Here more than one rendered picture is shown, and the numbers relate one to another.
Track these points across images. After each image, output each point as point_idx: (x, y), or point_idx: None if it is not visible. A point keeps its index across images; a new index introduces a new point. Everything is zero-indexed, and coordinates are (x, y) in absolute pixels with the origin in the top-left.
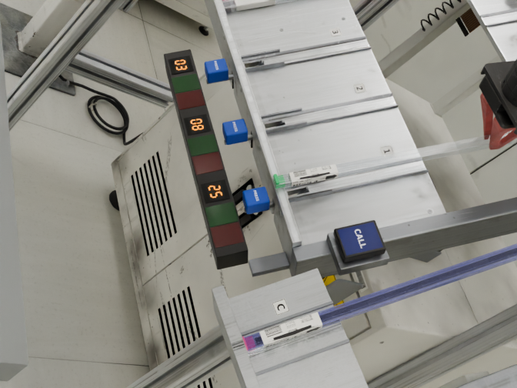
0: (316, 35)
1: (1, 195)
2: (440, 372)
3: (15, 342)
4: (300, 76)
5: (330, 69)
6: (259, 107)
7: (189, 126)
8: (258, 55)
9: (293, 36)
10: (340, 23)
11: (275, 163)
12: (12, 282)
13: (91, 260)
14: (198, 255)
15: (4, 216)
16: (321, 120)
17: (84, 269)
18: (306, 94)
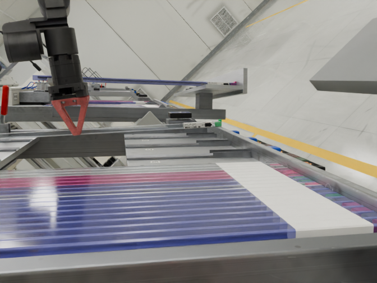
0: (174, 161)
1: (352, 75)
2: None
3: (315, 77)
4: (196, 152)
5: (169, 153)
6: (230, 147)
7: (282, 151)
8: (232, 154)
9: (198, 161)
10: (147, 164)
11: (219, 128)
12: (327, 77)
13: None
14: None
15: (345, 76)
16: (185, 143)
17: None
18: (193, 149)
